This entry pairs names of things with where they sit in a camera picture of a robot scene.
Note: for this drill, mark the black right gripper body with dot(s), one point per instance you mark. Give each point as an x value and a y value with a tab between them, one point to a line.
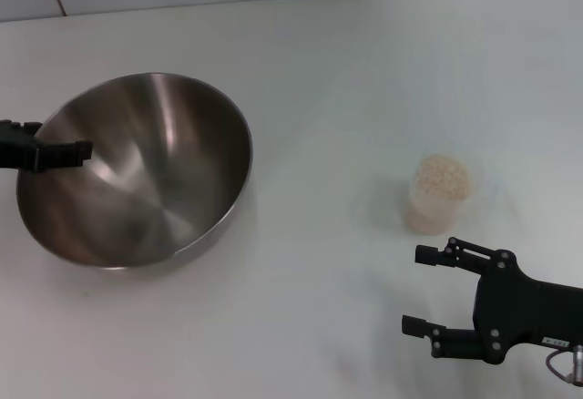
533	312

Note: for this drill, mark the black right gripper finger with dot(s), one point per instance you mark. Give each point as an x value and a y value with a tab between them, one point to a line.
464	258
455	342

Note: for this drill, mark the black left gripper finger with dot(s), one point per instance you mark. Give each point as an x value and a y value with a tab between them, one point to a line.
59	156

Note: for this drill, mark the clear plastic measuring cup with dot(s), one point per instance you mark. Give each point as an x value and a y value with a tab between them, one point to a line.
437	198

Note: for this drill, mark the stainless steel mixing bowl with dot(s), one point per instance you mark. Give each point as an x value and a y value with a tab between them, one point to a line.
150	166

